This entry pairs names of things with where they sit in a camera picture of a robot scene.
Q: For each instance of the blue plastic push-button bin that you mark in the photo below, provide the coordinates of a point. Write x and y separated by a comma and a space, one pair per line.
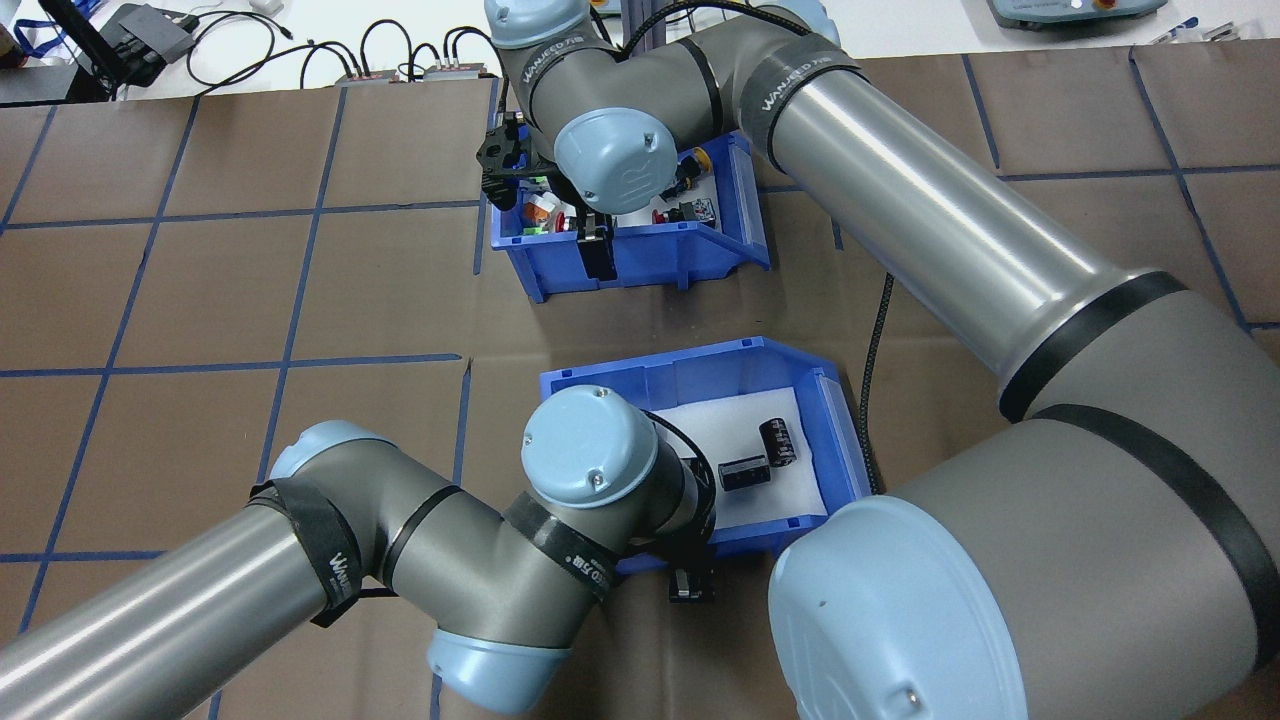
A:
650, 265

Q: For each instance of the blue plastic capacitor bin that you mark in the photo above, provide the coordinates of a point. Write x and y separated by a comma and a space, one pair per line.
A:
700, 375

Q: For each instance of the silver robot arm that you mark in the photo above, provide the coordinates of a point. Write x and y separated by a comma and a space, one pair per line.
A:
950, 250
450, 540

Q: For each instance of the red mushroom push button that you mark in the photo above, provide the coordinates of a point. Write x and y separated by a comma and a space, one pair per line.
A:
700, 211
572, 222

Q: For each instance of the small mixed electronic parts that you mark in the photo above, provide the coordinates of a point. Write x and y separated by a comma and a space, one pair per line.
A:
636, 217

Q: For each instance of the green push button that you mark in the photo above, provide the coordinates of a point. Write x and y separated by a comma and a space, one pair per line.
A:
535, 229

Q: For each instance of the orange white push button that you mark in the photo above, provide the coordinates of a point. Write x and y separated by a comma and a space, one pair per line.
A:
543, 207

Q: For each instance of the dark brown cylindrical capacitor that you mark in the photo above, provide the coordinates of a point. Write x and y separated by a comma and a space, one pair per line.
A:
779, 442
745, 473

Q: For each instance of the yellow push button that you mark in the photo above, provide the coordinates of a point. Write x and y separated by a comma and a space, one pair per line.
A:
697, 158

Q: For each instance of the white foam pad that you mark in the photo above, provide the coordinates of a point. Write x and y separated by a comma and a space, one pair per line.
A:
800, 490

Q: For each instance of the black docking device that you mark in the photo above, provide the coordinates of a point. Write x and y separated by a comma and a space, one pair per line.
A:
150, 35

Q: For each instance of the grey robot teach pendant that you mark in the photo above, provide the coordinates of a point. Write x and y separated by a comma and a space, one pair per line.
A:
1075, 8

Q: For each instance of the black metal stand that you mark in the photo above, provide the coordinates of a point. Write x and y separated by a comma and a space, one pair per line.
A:
85, 50

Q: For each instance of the white blue marker pen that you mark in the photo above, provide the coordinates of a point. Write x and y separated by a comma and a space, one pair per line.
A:
1172, 32

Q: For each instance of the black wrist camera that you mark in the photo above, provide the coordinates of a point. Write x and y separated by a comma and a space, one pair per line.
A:
497, 160

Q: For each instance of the aluminium extrusion post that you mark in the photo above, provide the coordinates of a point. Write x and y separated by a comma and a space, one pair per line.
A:
637, 15

